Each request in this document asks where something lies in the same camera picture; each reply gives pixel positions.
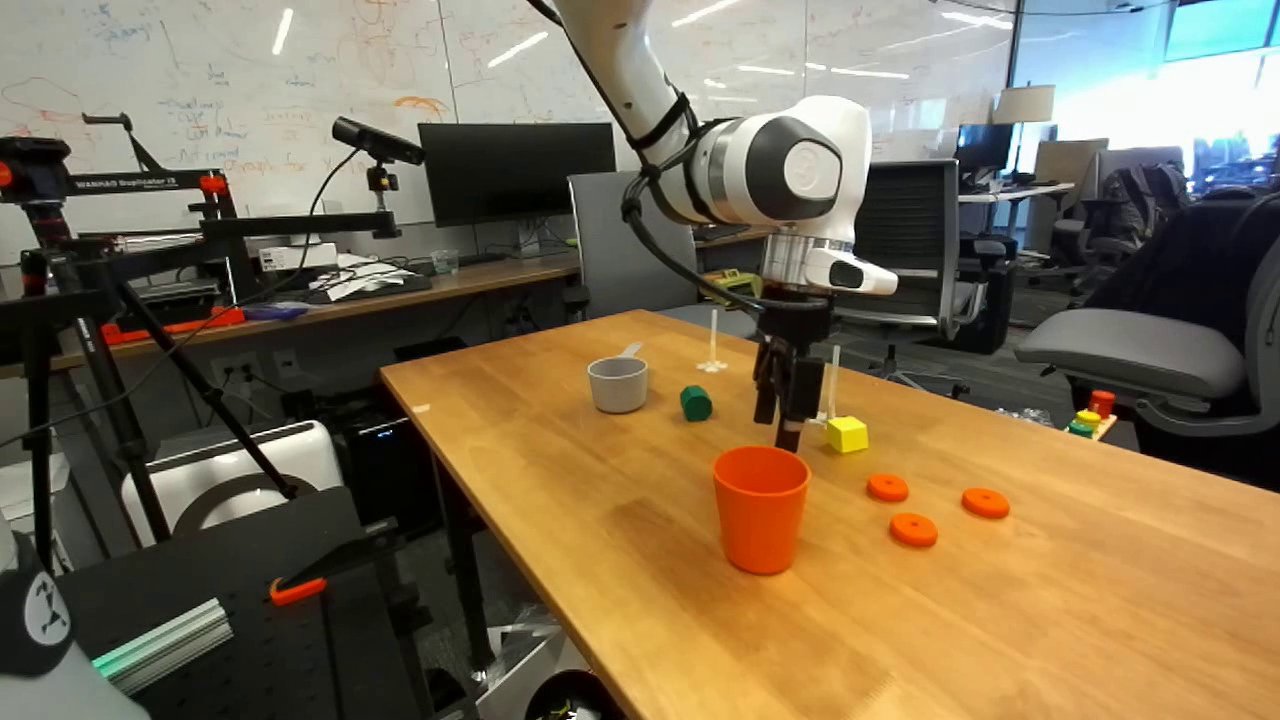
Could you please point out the white peg stand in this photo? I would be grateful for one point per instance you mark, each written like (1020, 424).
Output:
(715, 363)
(829, 391)

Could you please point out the yellow block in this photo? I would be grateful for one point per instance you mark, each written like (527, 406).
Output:
(846, 432)

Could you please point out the orange plastic cup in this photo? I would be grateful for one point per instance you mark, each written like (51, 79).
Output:
(762, 507)

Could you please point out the grey measuring cup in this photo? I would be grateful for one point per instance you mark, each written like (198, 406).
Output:
(618, 382)

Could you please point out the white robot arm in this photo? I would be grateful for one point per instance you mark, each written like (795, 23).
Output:
(795, 175)

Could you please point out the dark mesh office chair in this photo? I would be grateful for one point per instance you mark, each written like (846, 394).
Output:
(910, 227)

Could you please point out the green block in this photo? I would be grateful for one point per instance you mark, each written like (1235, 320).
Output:
(694, 403)

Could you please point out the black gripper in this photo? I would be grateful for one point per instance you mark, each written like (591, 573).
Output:
(788, 334)

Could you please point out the black camera on stand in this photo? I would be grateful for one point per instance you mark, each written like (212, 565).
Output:
(381, 150)

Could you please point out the colourful toy stacker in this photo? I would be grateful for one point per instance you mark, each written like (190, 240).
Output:
(1092, 423)

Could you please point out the grey office chair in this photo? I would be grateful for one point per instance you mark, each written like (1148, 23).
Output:
(1174, 375)
(622, 272)

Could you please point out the black camera tripod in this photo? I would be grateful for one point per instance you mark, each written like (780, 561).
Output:
(39, 183)

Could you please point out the orange disc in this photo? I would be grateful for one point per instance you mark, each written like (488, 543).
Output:
(912, 529)
(884, 490)
(985, 501)

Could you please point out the wooden side desk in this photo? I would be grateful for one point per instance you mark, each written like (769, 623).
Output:
(366, 320)

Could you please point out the black computer monitor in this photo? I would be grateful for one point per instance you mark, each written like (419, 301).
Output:
(509, 171)

